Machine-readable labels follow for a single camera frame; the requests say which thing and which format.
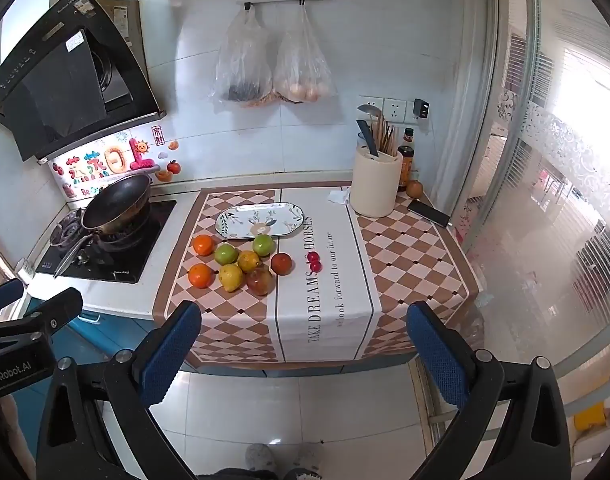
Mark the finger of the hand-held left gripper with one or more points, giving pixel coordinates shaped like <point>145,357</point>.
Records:
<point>5,294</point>
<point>52,309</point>

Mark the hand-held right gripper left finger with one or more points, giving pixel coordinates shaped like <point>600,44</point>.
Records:
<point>170,355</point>

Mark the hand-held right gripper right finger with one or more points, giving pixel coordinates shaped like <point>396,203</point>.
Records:
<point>437,355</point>

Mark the orange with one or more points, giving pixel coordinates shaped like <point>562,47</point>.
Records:
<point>201,275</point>
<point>203,245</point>

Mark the yellow pear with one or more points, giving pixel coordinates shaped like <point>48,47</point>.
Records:
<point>231,277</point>

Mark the green apple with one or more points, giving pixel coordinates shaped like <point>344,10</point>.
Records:
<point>263,245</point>
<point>225,254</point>

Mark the red yellow apple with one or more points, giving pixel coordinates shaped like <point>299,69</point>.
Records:
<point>259,281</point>

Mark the yellow orange round fruit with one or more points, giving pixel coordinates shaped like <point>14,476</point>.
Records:
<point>249,261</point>

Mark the dark red round fruit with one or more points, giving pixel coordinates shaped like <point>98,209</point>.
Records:
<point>281,263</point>

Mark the patterned oval ceramic plate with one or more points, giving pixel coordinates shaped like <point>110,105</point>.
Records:
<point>260,220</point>

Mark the blue base cabinet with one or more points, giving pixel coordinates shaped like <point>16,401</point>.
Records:
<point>100,330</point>

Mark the black gas stove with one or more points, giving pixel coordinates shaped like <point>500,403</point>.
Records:
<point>125,250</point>

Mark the black frying pan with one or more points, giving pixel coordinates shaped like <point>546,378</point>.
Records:
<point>117,202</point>

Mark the checkered table cloth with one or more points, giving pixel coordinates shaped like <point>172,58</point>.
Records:
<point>330,285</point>

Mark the grey fluffy slipper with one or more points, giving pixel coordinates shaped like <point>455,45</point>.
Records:
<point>260,458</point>
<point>305,458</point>

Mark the black smartphone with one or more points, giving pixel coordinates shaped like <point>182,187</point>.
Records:
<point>429,213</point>

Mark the person's dark trouser leg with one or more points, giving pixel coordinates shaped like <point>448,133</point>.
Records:
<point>255,474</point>

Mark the yellow box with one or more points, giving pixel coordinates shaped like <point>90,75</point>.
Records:
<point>587,417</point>

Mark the small orange fruit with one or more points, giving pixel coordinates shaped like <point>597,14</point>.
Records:
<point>414,188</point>

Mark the frosted glass sliding door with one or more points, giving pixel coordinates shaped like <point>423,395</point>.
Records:
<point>545,210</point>

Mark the cream utensil holder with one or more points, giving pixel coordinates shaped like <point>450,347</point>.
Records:
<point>376,185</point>

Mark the crumpled white tissue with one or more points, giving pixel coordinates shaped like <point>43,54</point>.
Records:
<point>339,195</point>

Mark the dark sauce bottle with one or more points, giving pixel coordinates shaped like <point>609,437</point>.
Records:
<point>406,160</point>

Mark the black range hood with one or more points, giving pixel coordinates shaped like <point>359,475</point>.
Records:
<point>65,80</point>

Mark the bundle of wooden chopsticks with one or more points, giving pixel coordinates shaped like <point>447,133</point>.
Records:
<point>386,136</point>

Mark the metal spatula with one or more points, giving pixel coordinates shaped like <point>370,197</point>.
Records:
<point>369,109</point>

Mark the plastic bag with dark contents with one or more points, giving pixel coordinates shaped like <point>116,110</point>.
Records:
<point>242,65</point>

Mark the plastic bag with eggs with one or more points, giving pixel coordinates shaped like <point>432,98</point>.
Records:
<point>302,65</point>

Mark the group of colourful wall stickers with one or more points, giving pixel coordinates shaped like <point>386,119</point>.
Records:
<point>110,164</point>

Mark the white wall outlet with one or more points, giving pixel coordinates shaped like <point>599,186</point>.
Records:
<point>394,110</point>
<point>371,105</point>

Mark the metal duct cover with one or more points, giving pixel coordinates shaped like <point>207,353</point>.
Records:
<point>120,22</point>

